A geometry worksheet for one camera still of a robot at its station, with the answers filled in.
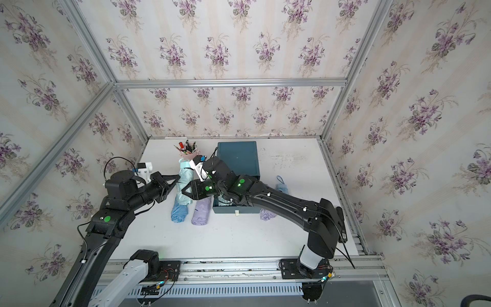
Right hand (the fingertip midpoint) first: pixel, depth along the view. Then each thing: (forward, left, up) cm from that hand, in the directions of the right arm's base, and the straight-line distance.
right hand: (186, 191), depth 67 cm
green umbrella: (+6, +1, +4) cm, 7 cm away
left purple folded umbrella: (+3, -1, -23) cm, 23 cm away
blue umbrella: (+1, +9, -21) cm, 23 cm away
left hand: (+4, +1, +4) cm, 5 cm away
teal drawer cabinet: (+20, -20, -4) cm, 28 cm away
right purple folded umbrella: (+1, -30, -22) cm, 37 cm away
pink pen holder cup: (+31, +10, -14) cm, 36 cm away
